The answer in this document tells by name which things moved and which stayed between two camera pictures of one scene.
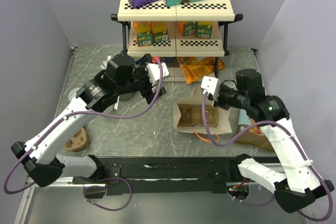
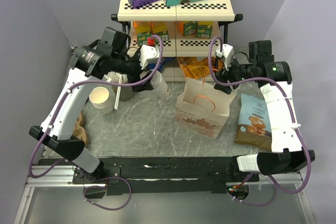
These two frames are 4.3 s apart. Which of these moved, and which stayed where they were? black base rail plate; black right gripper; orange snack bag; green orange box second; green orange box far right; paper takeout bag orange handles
Moved: black right gripper; paper takeout bag orange handles
Stayed: orange snack bag; green orange box far right; green orange box second; black base rail plate
